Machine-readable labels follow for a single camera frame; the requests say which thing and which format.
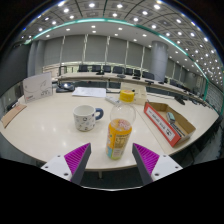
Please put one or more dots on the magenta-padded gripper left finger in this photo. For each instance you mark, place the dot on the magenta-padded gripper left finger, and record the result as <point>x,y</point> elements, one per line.
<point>76,159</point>

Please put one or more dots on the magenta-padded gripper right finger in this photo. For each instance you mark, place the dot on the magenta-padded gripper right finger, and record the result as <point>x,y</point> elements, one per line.
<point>148,159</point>

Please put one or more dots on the yellow-capped orange drink bottle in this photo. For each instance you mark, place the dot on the yellow-capped orange drink bottle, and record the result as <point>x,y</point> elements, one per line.
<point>117,136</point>

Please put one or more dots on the open cardboard box red side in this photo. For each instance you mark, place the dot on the open cardboard box red side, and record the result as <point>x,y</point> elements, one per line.
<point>160,125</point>

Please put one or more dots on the small teal item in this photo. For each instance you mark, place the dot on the small teal item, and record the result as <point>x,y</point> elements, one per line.
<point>171,117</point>

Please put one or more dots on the white paper sheet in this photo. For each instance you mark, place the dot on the white paper sheet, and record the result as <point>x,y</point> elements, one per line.
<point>89,92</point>

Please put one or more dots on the white power strip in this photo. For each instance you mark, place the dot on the white power strip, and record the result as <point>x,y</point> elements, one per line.
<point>112,99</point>

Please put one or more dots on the black desk phone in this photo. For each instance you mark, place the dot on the black desk phone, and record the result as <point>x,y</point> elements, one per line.
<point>65,88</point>

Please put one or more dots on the brown cardboard piece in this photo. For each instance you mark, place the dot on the brown cardboard piece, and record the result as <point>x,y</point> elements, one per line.
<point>12,114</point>

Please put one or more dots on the long curved conference desk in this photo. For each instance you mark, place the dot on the long curved conference desk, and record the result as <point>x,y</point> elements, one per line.
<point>100,77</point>

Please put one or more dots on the round ceiling lights group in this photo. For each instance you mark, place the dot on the round ceiling lights group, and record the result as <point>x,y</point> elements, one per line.
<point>115,15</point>

